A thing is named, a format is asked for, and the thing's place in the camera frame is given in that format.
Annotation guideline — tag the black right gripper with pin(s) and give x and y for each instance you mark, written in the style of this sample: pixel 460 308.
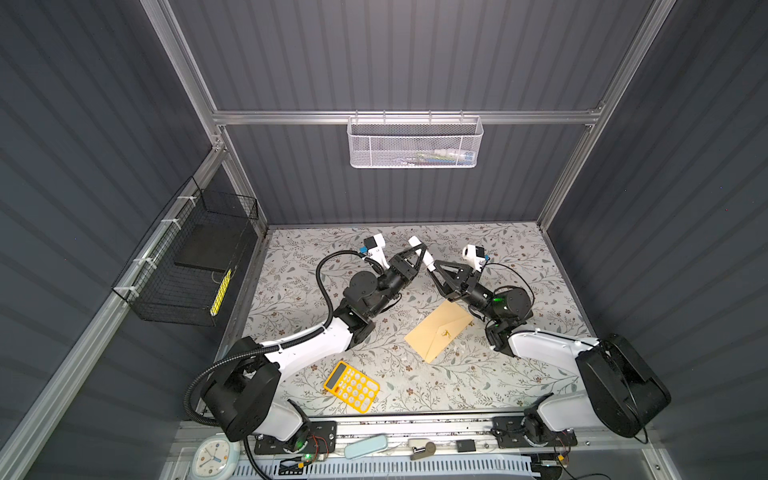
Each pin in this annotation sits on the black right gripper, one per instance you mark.
pixel 465 285

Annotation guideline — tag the white analog clock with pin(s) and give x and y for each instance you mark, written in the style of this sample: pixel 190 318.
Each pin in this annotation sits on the white analog clock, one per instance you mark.
pixel 216 458

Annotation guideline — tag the black wire basket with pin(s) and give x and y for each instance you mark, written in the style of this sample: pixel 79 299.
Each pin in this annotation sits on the black wire basket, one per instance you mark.
pixel 175 279

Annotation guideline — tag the yellow calculator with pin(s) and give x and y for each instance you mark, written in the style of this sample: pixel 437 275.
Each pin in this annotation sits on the yellow calculator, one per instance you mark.
pixel 352 387

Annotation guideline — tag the small metal latch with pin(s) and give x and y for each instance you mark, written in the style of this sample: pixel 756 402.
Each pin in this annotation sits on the small metal latch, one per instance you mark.
pixel 421 449

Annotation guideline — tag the white glue stick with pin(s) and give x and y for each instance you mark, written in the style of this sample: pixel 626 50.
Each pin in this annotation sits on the white glue stick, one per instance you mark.
pixel 422 252

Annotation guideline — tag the white wire mesh basket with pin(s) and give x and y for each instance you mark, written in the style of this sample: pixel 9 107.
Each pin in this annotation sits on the white wire mesh basket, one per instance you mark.
pixel 375 143

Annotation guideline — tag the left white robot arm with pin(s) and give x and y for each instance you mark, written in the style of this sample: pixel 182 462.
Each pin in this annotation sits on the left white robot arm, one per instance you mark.
pixel 237 393

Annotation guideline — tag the white slotted cable duct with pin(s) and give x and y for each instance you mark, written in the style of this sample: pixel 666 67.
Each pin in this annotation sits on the white slotted cable duct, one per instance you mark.
pixel 401 467

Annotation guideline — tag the small black square block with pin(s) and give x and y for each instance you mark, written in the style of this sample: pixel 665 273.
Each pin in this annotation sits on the small black square block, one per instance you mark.
pixel 465 446

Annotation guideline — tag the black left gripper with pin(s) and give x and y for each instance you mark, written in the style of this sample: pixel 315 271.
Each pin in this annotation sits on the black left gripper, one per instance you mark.
pixel 400 270

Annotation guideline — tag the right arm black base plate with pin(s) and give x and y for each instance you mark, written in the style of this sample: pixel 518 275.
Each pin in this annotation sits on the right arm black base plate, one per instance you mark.
pixel 518 431

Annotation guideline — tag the light blue eraser case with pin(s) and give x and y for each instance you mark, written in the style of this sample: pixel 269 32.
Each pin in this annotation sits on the light blue eraser case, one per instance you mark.
pixel 366 446

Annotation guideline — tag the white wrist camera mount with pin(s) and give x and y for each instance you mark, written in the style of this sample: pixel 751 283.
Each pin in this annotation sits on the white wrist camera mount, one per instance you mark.
pixel 373 248
pixel 475 256

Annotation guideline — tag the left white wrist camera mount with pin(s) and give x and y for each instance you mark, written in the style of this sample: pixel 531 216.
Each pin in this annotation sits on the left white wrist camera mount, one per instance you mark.
pixel 373 248

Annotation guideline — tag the pens in white basket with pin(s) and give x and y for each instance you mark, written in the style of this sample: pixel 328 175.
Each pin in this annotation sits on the pens in white basket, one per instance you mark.
pixel 448 158

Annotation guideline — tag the manila paper envelope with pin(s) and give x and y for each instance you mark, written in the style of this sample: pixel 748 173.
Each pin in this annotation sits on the manila paper envelope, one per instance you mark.
pixel 435 333

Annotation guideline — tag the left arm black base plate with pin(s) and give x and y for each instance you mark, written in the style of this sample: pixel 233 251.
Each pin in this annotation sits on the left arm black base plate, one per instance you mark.
pixel 320 438

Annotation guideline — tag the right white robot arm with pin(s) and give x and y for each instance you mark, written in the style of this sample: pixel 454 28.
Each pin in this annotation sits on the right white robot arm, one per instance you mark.
pixel 620 390

